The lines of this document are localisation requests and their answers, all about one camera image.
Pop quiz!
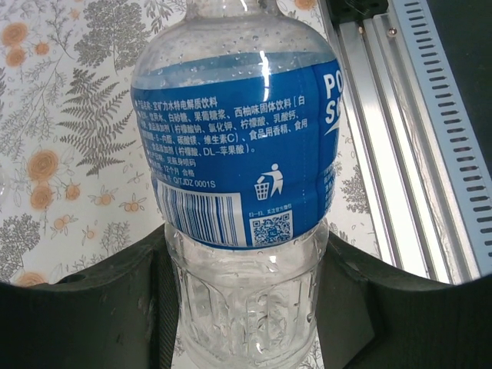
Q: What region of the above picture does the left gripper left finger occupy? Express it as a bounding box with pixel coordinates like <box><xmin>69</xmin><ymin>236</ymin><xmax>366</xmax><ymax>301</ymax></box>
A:
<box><xmin>0</xmin><ymin>224</ymin><xmax>181</xmax><ymax>369</ymax></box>

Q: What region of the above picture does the aluminium frame rail wide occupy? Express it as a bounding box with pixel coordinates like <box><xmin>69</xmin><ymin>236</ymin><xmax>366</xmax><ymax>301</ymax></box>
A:
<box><xmin>318</xmin><ymin>0</ymin><xmax>481</xmax><ymax>286</ymax></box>

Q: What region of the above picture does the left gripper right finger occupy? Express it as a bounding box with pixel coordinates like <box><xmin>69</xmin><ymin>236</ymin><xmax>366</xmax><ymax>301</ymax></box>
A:
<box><xmin>317</xmin><ymin>230</ymin><xmax>492</xmax><ymax>369</ymax></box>

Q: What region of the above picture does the floral patterned table cloth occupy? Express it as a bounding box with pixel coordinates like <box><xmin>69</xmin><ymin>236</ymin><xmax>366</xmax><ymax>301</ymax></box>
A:
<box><xmin>0</xmin><ymin>0</ymin><xmax>385</xmax><ymax>369</ymax></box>

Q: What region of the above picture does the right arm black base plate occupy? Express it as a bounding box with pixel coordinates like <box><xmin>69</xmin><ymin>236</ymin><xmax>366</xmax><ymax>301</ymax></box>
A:
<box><xmin>326</xmin><ymin>0</ymin><xmax>390</xmax><ymax>18</ymax></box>

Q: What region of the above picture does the clear bottle with blue label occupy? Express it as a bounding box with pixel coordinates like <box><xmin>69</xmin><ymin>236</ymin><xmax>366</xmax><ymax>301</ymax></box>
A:
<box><xmin>129</xmin><ymin>0</ymin><xmax>341</xmax><ymax>369</ymax></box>

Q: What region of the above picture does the slotted grey cable tray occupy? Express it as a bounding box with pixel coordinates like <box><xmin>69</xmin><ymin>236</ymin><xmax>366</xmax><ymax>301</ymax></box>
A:
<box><xmin>387</xmin><ymin>0</ymin><xmax>492</xmax><ymax>259</ymax></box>

